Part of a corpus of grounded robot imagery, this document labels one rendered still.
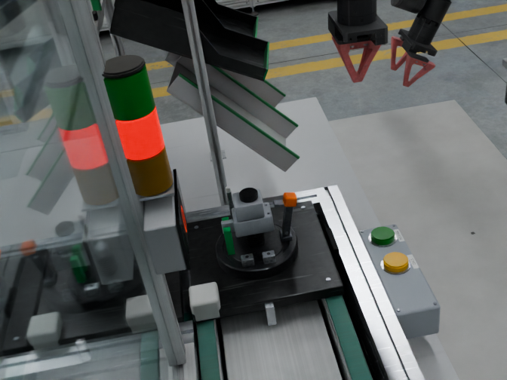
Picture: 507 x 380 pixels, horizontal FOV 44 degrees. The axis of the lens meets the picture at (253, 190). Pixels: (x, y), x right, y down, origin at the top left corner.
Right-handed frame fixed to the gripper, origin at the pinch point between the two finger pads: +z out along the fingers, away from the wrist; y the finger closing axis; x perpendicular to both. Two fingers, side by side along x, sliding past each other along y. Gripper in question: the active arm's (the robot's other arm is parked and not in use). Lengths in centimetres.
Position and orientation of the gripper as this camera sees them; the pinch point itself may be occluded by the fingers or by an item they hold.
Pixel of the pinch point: (357, 76)
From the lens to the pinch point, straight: 100.5
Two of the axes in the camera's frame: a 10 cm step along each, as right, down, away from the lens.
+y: 1.3, 5.4, -8.3
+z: 1.0, 8.3, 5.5
